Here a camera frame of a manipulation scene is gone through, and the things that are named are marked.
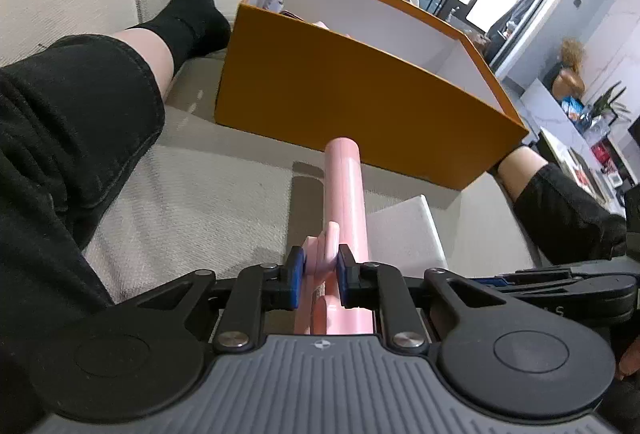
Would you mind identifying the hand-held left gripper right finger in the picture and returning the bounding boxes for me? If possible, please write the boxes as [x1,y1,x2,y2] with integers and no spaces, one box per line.
[336,243,523,355]

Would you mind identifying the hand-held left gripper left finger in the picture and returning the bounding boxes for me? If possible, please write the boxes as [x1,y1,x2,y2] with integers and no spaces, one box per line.
[107,245,307,356]

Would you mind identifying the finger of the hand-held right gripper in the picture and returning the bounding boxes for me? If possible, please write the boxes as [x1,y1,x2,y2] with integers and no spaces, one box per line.
[472,265,638,288]
[500,281,640,315]

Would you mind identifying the pink selfie stick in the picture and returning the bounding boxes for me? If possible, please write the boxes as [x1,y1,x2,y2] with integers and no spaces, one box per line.
[292,137,377,336]

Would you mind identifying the orange cardboard box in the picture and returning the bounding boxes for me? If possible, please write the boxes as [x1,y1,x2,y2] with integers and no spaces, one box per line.
[214,0,530,191]

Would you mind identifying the person's right hand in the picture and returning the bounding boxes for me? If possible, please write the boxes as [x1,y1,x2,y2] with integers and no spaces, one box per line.
[619,338,640,381]

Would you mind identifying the person's right leg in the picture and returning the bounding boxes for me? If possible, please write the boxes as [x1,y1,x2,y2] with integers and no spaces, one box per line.
[494,146,629,266]

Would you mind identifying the person's leg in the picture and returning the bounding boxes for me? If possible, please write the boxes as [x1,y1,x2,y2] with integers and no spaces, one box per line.
[494,146,629,266]
[0,0,232,420]

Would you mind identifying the white flat box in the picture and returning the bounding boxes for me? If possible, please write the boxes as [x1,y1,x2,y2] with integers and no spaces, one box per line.
[367,194,449,281]

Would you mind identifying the red box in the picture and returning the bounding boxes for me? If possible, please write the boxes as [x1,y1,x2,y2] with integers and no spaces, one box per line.
[591,138,614,166]

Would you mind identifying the beige sofa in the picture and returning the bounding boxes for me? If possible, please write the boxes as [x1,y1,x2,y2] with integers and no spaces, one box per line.
[0,0,547,306]

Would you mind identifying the white marble cabinet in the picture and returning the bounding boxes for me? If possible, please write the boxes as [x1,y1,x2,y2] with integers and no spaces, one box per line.
[519,78,640,217]

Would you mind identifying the blue snack packet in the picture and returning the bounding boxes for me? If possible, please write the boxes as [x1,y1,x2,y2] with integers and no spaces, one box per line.
[561,96,584,121]

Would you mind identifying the green potted plant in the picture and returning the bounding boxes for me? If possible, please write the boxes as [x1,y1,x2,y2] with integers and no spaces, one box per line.
[589,81,629,126]

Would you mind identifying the gold vase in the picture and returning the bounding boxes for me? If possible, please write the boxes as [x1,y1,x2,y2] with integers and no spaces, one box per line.
[552,66,587,98]

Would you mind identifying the dried flowers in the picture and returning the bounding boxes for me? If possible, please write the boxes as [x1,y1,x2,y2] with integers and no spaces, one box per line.
[559,38,587,71]

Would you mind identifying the person's left leg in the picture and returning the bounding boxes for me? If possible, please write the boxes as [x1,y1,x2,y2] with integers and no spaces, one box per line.
[0,0,232,420]

